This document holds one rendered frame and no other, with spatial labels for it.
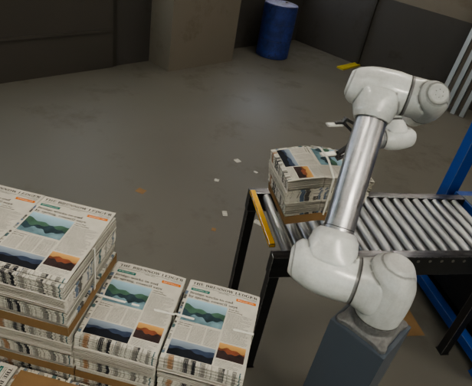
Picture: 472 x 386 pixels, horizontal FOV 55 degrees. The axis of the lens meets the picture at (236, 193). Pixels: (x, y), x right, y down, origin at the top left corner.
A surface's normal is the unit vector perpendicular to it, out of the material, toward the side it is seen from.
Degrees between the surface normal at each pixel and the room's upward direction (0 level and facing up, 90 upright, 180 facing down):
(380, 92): 57
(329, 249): 49
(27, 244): 1
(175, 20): 90
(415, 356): 0
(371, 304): 91
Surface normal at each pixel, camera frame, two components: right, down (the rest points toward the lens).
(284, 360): 0.16, -0.82
